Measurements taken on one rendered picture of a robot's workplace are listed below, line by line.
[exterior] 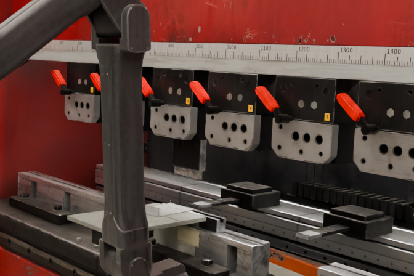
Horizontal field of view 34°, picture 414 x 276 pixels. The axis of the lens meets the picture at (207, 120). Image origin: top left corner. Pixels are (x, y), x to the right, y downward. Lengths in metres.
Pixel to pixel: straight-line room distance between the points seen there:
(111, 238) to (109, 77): 0.25
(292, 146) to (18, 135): 1.21
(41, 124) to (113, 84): 1.38
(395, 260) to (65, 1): 0.96
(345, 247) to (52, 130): 1.17
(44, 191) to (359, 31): 1.23
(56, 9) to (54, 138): 1.48
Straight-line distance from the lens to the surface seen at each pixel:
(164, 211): 1.63
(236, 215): 1.88
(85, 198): 1.98
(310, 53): 1.34
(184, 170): 1.66
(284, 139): 1.37
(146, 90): 1.64
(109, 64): 1.01
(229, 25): 1.49
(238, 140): 1.46
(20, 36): 0.94
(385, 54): 1.24
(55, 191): 2.11
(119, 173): 1.03
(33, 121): 2.37
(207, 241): 1.58
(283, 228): 1.77
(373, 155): 1.25
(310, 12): 1.34
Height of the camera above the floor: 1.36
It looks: 5 degrees down
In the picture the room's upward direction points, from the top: 3 degrees clockwise
